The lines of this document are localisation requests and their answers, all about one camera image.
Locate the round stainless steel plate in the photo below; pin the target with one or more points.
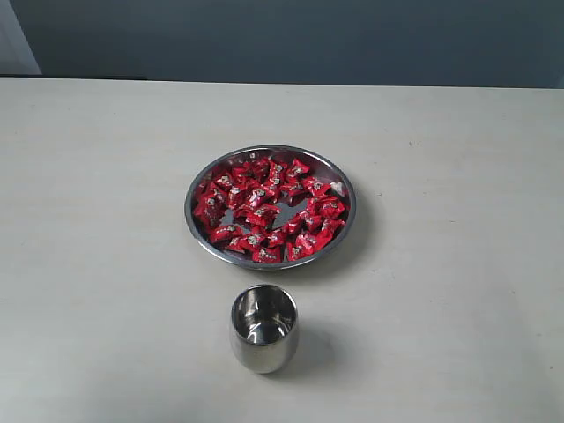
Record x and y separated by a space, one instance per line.
245 179

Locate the stainless steel cup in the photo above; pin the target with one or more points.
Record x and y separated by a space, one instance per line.
264 328

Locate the red candy front middle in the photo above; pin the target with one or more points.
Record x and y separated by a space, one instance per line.
253 241

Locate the red candy front right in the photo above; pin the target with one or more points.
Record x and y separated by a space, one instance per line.
295 252

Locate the red candy back right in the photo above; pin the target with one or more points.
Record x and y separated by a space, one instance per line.
315 186

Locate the red candy right side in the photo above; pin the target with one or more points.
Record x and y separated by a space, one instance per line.
329 207

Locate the red candy front centre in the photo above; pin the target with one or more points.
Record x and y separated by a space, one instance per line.
267 255

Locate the red candy back top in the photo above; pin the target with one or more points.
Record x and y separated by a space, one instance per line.
296 170

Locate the red candy front left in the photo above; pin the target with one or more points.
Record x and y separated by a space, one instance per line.
224 233

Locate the red candy left edge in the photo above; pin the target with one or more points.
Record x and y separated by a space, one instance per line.
209 211

